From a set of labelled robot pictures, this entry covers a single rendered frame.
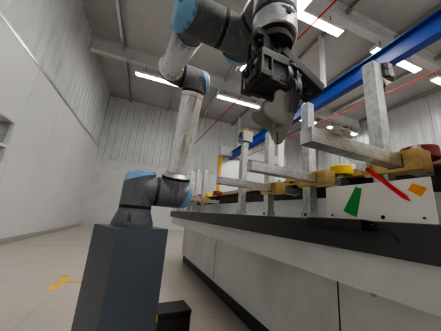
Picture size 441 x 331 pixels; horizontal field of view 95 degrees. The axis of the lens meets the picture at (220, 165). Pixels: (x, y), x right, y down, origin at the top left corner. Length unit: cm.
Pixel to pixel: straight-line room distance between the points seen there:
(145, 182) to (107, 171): 753
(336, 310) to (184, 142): 97
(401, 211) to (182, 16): 67
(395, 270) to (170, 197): 86
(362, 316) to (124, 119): 889
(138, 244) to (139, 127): 811
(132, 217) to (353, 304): 94
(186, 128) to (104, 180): 758
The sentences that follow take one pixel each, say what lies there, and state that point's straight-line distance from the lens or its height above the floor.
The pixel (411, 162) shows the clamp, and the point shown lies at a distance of 65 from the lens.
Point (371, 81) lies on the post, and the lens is 78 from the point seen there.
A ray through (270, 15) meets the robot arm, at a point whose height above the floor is 105.
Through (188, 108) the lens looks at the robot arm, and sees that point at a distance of 107.
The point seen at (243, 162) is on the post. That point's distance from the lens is 126.
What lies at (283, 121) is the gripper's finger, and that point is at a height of 85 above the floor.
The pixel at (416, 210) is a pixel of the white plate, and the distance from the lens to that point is 63.
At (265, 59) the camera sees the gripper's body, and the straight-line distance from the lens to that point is 39.
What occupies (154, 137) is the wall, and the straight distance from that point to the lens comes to 886.
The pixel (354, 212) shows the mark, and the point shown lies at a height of 72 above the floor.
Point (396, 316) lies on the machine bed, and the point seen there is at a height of 43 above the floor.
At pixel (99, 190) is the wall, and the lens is 851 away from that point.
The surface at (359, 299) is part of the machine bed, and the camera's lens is 100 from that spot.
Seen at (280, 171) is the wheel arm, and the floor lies 84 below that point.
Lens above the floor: 68
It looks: 14 degrees up
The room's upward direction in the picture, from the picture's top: 5 degrees clockwise
